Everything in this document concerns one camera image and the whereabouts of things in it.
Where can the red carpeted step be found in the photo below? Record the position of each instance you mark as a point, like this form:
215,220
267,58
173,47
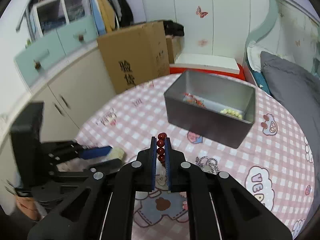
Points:
240,73

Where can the grey hanging garment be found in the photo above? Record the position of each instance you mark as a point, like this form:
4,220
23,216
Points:
113,0

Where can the teal drawer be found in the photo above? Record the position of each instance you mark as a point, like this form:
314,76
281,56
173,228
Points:
72,30
42,55

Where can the white pillow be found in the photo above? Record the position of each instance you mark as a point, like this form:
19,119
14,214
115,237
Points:
252,57

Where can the grey duvet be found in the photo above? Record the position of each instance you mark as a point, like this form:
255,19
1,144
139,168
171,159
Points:
287,87

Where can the white low cabinet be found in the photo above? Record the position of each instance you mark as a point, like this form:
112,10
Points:
75,80

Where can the pink checked tablecloth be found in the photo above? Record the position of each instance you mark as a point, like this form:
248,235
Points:
140,120

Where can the folded jeans stack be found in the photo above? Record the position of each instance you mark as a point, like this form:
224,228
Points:
53,25

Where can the large cardboard box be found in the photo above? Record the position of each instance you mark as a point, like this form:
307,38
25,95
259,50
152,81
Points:
130,55

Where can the grey metal handrail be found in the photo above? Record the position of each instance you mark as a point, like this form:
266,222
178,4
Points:
26,10

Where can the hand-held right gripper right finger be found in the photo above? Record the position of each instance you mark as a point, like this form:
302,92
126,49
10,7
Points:
168,160

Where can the grey metal box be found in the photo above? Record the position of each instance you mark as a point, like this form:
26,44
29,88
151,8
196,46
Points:
212,127

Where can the white sliding wardrobe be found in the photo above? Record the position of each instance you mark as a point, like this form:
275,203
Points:
175,5

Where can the cream soft object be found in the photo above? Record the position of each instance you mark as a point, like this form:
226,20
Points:
118,153

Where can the teal bunk bed frame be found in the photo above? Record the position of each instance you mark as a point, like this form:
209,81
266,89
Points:
272,12

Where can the black bag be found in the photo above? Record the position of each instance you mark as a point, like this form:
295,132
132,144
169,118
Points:
175,28

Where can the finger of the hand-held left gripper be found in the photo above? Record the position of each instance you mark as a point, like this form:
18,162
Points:
96,152
107,165

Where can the grey folded clothes stack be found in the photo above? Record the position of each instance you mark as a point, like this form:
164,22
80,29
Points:
75,12

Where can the yellow hoodie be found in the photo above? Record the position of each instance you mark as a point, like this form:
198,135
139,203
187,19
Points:
107,15

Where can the white board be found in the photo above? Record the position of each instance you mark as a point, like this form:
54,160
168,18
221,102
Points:
205,61

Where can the teal bed sheet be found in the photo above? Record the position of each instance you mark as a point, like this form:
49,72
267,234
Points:
260,80

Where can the light blue hoodie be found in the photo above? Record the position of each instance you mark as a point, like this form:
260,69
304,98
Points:
96,12

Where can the pinecone ornament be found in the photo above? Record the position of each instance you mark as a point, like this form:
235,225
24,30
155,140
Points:
80,38
37,66

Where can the pink butterfly sticker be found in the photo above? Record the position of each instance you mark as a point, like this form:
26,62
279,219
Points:
201,12

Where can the person's left hand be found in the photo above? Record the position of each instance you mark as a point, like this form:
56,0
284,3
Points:
26,207

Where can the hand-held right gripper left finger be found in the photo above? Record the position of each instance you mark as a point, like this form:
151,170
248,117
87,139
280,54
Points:
153,160

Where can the black hanging jacket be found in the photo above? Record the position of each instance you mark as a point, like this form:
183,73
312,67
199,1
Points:
123,7

